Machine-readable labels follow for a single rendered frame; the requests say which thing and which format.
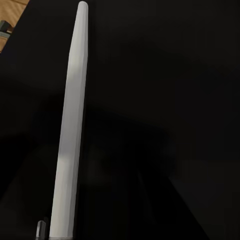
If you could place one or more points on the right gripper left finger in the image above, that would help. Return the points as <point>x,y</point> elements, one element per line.
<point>13,151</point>

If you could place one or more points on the pen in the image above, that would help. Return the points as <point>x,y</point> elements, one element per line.
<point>65,188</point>

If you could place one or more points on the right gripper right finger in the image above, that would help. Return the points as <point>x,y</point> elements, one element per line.
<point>174,220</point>

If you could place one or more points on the cabinet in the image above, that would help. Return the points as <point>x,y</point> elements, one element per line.
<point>10,13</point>

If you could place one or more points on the desk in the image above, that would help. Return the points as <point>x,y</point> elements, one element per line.
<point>166,71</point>

